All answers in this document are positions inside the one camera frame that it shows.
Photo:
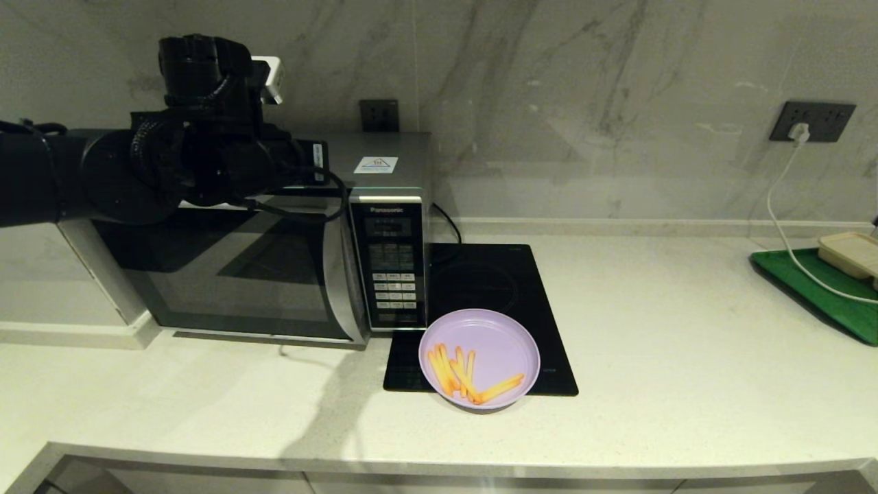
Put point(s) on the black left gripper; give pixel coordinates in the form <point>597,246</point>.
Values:
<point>302,165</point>

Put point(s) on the wide black wall socket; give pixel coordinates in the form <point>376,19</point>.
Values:
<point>826,116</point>

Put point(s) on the black induction cooktop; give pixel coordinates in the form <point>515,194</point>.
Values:
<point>542,288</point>

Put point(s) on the white warning sticker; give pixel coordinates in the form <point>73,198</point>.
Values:
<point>375,165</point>

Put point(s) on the small black wall socket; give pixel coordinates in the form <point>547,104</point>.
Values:
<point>378,115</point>

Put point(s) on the beige cabinet door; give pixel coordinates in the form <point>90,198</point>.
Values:
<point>171,484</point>
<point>480,486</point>
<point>768,486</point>

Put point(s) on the black glass microwave door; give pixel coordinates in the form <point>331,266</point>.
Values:
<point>226,274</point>

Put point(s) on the green tray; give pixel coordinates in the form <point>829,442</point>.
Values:
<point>823,302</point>

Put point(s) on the purple plate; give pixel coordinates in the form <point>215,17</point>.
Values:
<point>501,343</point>

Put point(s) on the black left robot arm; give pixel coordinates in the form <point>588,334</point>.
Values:
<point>68,178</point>

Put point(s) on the beige lidded container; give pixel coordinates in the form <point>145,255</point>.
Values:
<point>850,252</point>

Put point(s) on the silver Panasonic microwave oven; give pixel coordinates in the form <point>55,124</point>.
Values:
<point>411,165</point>

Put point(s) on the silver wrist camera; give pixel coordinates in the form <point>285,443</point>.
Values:
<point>269,79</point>

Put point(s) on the white power plug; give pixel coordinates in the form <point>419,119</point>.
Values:
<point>800,132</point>

